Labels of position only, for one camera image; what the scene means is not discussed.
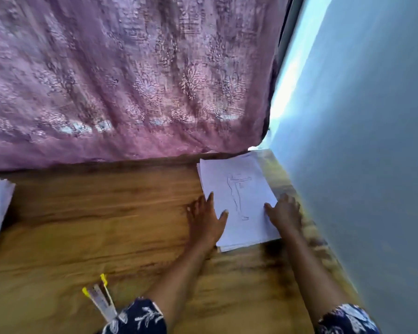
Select person's left hand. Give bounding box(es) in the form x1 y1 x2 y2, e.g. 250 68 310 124
186 192 229 251

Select person's right hand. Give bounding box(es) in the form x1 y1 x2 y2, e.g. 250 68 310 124
264 193 304 237

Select dark window frame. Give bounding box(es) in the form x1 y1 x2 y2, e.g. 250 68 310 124
267 0 306 136

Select body figure paper stack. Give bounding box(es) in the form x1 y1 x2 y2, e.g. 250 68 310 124
197 151 283 252

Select pink patterned curtain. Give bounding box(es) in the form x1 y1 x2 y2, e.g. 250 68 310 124
0 0 290 173

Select silver yellow black stapler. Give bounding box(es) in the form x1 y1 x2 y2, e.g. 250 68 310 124
81 273 119 323

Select person's left forearm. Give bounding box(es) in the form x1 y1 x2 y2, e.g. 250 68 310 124
143 243 211 324

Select person's right forearm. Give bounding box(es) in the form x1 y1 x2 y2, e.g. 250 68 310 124
284 230 354 321

